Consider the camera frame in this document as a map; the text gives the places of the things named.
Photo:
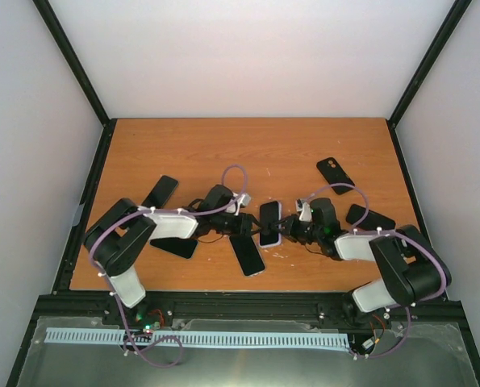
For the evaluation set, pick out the lilac phone case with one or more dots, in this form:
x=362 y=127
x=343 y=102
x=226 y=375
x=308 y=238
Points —
x=270 y=242

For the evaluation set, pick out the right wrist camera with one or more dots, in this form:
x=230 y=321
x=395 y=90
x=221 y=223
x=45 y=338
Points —
x=303 y=210

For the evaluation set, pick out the small circuit board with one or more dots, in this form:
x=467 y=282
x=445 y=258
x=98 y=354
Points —
x=151 y=320

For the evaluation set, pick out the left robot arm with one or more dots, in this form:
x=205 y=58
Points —
x=115 y=241

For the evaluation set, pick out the black aluminium front rail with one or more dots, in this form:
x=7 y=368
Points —
x=324 y=310

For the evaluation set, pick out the black frame post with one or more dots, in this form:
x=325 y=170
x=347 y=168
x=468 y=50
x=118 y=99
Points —
x=62 y=41
x=435 y=48

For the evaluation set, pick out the light blue cable duct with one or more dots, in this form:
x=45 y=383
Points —
x=202 y=339

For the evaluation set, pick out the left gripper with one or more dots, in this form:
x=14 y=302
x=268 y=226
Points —
x=243 y=226

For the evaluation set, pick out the clear magsafe phone case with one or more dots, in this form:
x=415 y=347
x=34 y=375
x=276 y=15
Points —
x=247 y=256

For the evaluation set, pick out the left black frame post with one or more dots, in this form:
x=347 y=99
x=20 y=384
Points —
x=62 y=41

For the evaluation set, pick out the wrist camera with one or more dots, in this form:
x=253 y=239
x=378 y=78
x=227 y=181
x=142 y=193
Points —
x=303 y=210
x=243 y=200

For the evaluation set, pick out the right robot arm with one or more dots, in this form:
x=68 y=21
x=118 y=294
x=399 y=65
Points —
x=410 y=270

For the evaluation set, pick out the right black frame post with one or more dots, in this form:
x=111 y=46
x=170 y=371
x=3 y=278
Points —
x=435 y=48

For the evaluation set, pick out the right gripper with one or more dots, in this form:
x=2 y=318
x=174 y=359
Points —
x=290 y=230

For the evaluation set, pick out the black phone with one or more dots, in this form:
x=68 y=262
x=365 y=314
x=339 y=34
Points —
x=370 y=222
x=161 y=192
x=247 y=255
x=268 y=221
x=183 y=248

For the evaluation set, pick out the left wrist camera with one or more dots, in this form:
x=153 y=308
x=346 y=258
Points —
x=243 y=200

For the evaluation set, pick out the black phone case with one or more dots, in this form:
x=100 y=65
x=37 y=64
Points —
x=334 y=175

